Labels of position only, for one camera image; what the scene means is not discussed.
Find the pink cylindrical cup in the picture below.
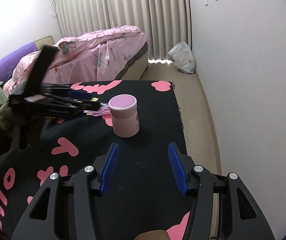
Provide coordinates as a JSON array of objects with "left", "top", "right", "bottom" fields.
[{"left": 108, "top": 94, "right": 140, "bottom": 138}]

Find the black pink patterned tablecloth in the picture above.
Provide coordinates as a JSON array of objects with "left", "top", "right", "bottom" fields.
[{"left": 0, "top": 81, "right": 191, "bottom": 239}]

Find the bed with pink bedding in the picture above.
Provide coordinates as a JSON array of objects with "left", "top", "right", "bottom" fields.
[{"left": 2, "top": 24, "right": 150, "bottom": 95}]

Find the beige striped curtain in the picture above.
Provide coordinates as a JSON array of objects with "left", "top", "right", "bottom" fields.
[{"left": 55, "top": 0, "right": 192, "bottom": 60}]

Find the purple pillow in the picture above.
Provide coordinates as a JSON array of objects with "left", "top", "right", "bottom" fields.
[{"left": 0, "top": 42, "right": 37, "bottom": 82}]

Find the white plastic bag on floor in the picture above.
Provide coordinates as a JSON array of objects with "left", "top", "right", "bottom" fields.
[{"left": 168, "top": 42, "right": 195, "bottom": 74}]

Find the right hand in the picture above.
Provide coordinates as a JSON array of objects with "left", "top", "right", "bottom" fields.
[{"left": 134, "top": 230, "right": 170, "bottom": 240}]

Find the pink clear candy wrapper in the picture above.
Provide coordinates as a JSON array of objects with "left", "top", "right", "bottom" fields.
[{"left": 83, "top": 97, "right": 110, "bottom": 116}]

